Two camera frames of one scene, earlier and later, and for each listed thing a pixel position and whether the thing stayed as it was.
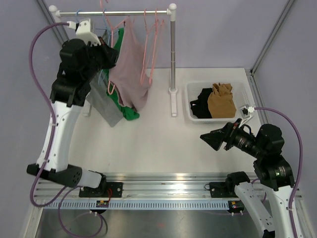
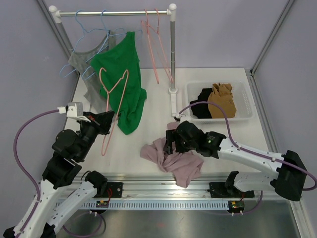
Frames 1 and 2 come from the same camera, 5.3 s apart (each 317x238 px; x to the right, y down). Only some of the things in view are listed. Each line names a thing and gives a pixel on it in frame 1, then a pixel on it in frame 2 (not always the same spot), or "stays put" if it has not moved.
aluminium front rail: (195, 185) stays put
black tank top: (200, 106) stays put
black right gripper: (216, 138) to (172, 135)
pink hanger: (112, 40) to (105, 147)
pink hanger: (147, 32) to (146, 28)
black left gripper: (109, 54) to (101, 121)
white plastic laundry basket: (239, 94) stays put
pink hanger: (159, 24) to (168, 73)
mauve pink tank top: (130, 77) to (186, 166)
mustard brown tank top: (220, 101) stays put
